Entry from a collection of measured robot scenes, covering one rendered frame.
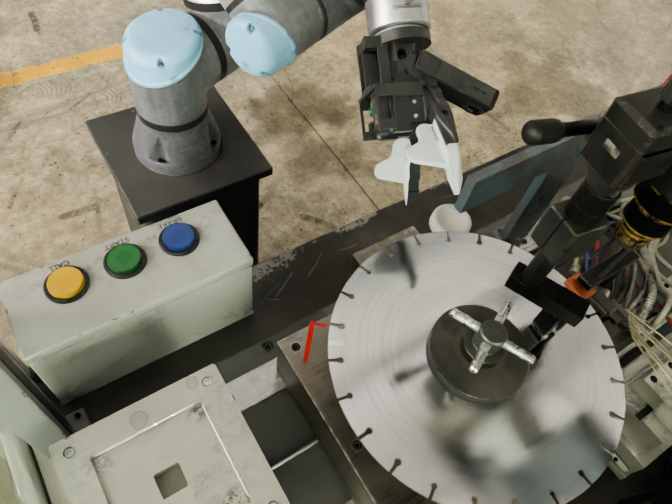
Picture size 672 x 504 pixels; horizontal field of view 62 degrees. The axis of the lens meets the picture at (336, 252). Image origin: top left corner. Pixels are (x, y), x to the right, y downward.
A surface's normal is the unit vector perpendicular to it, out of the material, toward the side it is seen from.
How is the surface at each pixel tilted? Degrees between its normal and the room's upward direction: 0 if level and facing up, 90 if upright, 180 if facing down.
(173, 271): 0
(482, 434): 0
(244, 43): 90
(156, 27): 7
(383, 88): 34
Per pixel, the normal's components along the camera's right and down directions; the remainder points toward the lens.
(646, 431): -0.84, 0.39
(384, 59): 0.22, 0.00
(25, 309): 0.11, -0.55
